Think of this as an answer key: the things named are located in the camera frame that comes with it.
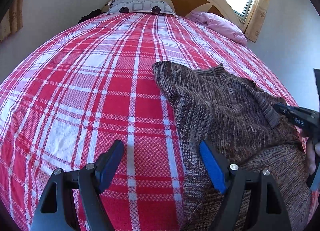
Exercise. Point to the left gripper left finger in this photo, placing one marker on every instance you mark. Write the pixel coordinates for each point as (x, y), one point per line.
(56, 207)

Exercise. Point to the brown knitted sweater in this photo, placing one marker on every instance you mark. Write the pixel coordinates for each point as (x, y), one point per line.
(238, 119)

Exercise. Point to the person's right hand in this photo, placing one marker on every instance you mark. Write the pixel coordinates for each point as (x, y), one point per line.
(311, 151)

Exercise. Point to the red white plaid bedspread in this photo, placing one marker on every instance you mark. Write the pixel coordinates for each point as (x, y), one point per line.
(73, 96)

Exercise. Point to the pink pillow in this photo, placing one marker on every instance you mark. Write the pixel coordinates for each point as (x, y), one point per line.
(219, 25)

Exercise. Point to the yellow side curtain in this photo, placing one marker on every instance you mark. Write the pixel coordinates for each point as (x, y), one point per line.
(12, 21)

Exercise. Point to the black item beside bed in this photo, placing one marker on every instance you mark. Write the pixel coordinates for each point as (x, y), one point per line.
(92, 14)

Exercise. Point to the grey patterned pillow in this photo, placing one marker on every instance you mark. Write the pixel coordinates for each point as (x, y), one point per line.
(155, 7)

